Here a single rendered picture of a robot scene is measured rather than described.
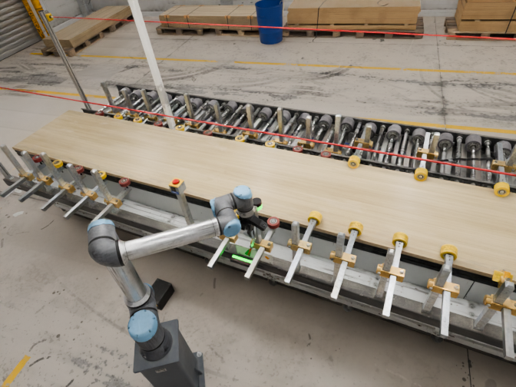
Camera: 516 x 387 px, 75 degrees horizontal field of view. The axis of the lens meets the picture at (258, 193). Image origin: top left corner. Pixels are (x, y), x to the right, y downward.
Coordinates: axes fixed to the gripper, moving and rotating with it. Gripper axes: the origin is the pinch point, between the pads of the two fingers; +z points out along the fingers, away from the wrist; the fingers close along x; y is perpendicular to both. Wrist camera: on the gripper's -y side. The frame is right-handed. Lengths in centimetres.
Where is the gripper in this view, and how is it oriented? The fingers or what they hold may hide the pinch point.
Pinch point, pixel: (253, 236)
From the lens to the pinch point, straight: 196.4
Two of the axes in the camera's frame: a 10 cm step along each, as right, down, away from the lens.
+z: 1.0, 7.2, 6.9
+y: -9.1, -2.2, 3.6
